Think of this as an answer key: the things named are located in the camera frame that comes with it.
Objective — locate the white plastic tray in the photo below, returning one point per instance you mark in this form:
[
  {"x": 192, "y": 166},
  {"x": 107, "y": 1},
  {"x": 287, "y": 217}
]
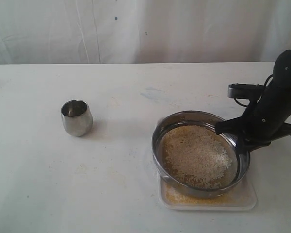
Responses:
[{"x": 241, "y": 198}]

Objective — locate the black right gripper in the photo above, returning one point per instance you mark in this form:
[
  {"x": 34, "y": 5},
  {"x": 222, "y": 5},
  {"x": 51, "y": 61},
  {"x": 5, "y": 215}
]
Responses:
[{"x": 265, "y": 124}]

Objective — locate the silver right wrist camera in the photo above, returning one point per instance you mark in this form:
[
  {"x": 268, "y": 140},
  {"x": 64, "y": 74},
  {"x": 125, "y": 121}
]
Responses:
[{"x": 245, "y": 91}]

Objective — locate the round steel sieve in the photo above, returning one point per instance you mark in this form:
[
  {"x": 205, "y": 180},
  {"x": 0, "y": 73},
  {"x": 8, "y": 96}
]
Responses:
[{"x": 241, "y": 161}]

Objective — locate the yellow grain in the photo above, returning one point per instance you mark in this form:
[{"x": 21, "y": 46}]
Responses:
[{"x": 198, "y": 157}]

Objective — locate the white backdrop curtain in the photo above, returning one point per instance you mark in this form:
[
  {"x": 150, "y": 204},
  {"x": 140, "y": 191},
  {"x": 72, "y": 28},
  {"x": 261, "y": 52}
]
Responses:
[{"x": 143, "y": 31}]

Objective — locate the stainless steel cup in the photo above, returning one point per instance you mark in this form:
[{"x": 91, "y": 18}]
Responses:
[{"x": 76, "y": 118}]

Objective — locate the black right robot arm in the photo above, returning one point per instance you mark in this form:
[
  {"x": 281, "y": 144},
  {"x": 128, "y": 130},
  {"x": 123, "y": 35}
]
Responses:
[{"x": 277, "y": 85}]

